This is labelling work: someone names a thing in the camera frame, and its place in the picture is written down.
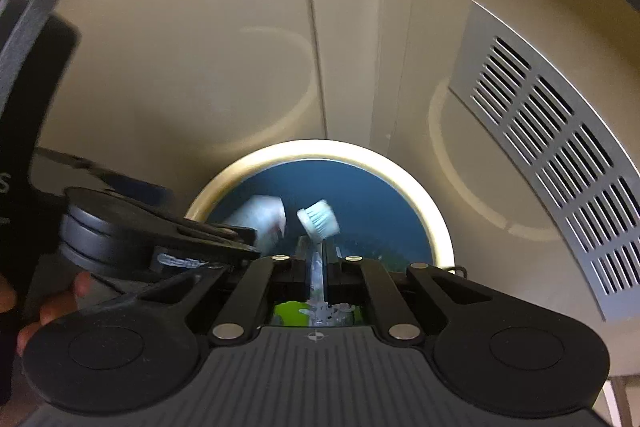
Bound green white snack bag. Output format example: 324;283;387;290
271;301;362;327

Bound person's hand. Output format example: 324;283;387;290
1;272;93;357

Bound blue trash bin white rim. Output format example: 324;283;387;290
186;140;456;268

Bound grey cabinet vent grille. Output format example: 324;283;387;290
449;3;639;321

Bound mint green toothbrush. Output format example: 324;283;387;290
297;199;352;327

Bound white tissue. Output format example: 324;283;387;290
224;195;286;255

